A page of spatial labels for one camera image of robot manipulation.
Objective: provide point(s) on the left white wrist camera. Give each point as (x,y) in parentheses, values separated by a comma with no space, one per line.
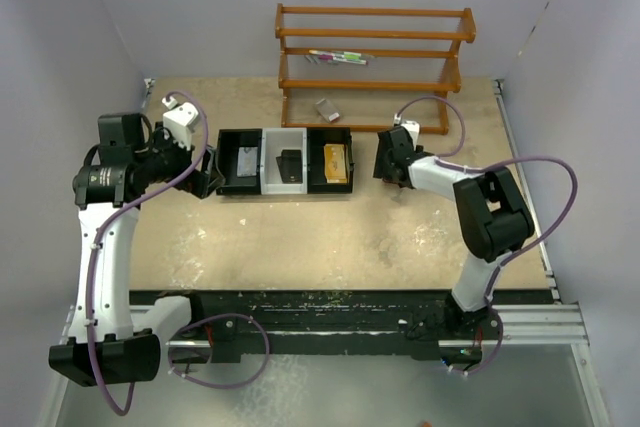
(180,120)

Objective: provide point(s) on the wooden three-tier shelf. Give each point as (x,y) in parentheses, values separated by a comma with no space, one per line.
(413,50)

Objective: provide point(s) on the black and white organiser tray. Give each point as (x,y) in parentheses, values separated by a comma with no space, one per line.
(270,142)

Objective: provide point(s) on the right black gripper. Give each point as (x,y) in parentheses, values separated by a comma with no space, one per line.
(381,170)

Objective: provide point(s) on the small grey box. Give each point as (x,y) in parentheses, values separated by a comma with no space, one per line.
(327,110)

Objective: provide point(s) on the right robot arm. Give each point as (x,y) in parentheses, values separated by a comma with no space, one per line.
(493,217)

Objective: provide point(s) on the grey card in tray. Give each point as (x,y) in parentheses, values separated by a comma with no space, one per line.
(247,162)

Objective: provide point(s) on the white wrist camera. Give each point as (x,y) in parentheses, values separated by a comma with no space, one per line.
(180,120)
(412,128)

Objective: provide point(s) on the aluminium frame rail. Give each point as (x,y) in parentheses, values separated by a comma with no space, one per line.
(543,324)

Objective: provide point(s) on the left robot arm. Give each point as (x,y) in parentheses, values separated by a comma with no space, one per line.
(105,343)

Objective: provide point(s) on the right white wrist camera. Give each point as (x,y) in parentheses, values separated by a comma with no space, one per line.
(412,128)

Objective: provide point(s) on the bundle of coloured pens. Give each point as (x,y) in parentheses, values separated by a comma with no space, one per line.
(338,57)

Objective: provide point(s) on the yellow card stack in tray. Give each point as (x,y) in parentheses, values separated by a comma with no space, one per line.
(335,164)

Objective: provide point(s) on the black card holder in tray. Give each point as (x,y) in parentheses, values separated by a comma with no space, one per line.
(290,166)

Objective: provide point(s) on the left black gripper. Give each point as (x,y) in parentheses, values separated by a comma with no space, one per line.
(201,183)

